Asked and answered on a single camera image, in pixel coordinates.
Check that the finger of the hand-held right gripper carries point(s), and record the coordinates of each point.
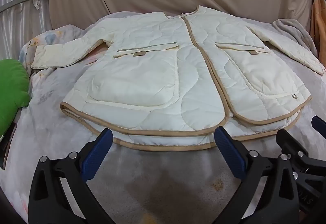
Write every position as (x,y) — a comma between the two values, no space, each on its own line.
(320,124)
(293,148)

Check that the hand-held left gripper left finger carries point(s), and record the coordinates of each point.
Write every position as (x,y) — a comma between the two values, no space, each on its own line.
(98,154)

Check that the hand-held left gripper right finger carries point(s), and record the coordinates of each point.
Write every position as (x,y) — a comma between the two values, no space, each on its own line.
(229,154)

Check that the cream quilted jacket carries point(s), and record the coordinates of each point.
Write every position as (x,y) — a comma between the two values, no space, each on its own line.
(163,73)

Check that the floral blanket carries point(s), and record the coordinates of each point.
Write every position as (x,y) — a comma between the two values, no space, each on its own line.
(51,117)

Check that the grey fleece blanket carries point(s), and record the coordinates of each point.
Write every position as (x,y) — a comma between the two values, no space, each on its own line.
(298,32)

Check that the orange hanging cloth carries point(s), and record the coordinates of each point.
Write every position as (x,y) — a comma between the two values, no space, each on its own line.
(319,20)

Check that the green cushion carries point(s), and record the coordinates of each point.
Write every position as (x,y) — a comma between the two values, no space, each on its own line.
(12,91)

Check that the grey metal rail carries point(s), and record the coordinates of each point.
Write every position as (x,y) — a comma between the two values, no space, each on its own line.
(23,0)

